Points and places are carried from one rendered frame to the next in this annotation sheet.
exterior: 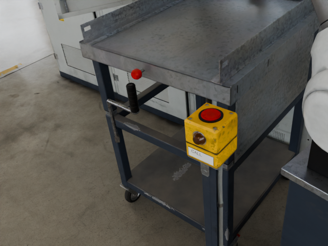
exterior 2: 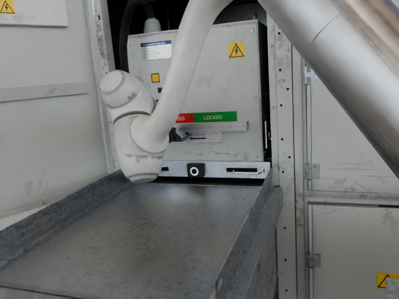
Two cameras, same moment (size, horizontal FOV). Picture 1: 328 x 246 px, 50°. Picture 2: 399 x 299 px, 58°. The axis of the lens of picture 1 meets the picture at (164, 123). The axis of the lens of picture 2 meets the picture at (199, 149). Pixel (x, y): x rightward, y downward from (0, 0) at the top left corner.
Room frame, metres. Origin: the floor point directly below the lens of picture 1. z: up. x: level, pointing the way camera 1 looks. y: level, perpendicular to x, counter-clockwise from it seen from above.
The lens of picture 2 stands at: (0.32, 0.07, 1.24)
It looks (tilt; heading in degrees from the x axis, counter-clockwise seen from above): 12 degrees down; 335
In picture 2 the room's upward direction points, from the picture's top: 5 degrees counter-clockwise
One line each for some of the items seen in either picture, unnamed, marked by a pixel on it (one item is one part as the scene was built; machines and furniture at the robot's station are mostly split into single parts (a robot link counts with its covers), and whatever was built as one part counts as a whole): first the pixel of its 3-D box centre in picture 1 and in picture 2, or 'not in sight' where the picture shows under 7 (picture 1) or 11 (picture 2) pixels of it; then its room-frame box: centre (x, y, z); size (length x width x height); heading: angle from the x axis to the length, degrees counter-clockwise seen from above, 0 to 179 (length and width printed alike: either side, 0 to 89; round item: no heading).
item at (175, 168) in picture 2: not in sight; (198, 167); (1.50, -0.47, 0.89); 0.54 x 0.05 x 0.06; 45
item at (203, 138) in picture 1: (197, 139); not in sight; (0.54, -0.06, 0.87); 0.03 x 0.01 x 0.03; 45
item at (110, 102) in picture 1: (123, 115); not in sight; (1.04, 0.14, 0.61); 0.17 x 0.03 x 0.30; 44
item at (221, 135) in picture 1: (211, 134); not in sight; (0.57, -0.10, 0.85); 0.08 x 0.08 x 0.10; 45
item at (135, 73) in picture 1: (138, 72); not in sight; (0.96, 0.06, 0.82); 0.04 x 0.03 x 0.03; 135
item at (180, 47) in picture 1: (206, 30); (155, 232); (1.22, -0.20, 0.82); 0.68 x 0.62 x 0.06; 135
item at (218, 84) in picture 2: not in sight; (192, 99); (1.49, -0.46, 1.15); 0.48 x 0.01 x 0.48; 45
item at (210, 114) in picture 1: (211, 116); not in sight; (0.57, -0.10, 0.90); 0.04 x 0.04 x 0.02
